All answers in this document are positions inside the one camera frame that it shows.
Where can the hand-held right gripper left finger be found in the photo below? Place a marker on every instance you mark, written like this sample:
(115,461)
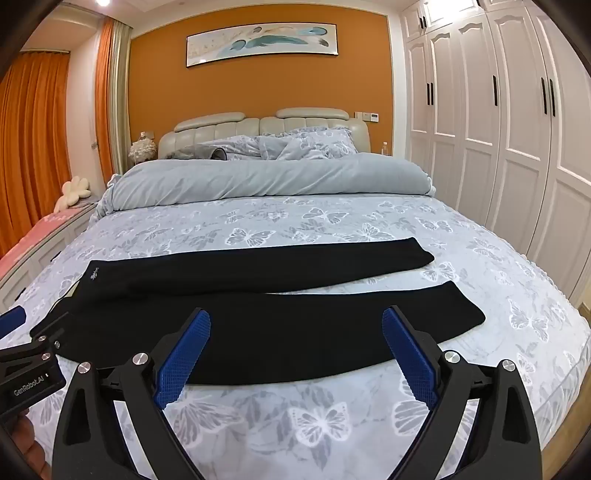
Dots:
(182,360)

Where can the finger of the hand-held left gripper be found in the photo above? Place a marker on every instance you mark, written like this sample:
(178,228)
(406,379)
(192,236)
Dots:
(11,319)
(48,336)

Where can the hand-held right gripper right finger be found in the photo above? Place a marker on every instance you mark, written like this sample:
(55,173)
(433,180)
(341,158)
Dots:
(413,355)

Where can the black pants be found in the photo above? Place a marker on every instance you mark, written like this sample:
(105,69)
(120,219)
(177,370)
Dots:
(277,318)

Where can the person's left hand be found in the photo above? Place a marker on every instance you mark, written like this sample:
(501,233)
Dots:
(25,443)

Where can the pink bench mat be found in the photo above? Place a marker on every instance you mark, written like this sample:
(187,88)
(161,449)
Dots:
(41,230)

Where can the white flower cushion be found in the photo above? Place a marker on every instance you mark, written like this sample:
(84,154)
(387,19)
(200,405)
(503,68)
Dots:
(75,190)

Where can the bed with butterfly sheet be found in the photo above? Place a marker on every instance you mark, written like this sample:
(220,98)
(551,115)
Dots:
(323,230)

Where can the wide orange curtain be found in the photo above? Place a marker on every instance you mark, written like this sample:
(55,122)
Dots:
(32,152)

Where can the grey duvet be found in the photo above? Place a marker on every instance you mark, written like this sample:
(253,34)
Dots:
(277,177)

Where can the white flower bouquet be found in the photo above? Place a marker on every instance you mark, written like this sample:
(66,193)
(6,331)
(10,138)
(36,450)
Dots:
(142,150)

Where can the butterfly print pillow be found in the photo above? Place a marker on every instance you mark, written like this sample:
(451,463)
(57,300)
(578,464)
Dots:
(238,146)
(309,144)

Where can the white wardrobe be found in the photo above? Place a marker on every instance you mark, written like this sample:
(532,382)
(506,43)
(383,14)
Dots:
(498,138)

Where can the narrow orange curtain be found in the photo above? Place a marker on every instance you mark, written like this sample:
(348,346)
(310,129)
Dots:
(105,101)

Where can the beige padded headboard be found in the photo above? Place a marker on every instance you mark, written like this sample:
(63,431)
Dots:
(231,127)

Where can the beige curtain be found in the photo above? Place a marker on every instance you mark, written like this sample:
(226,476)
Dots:
(121,97)

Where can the framed feather painting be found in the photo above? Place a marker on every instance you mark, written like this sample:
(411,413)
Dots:
(261,45)

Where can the ceiling spot light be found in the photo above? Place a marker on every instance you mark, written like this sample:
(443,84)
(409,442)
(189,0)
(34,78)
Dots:
(104,2)

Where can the wall switch panel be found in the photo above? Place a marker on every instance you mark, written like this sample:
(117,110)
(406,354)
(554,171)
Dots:
(367,116)

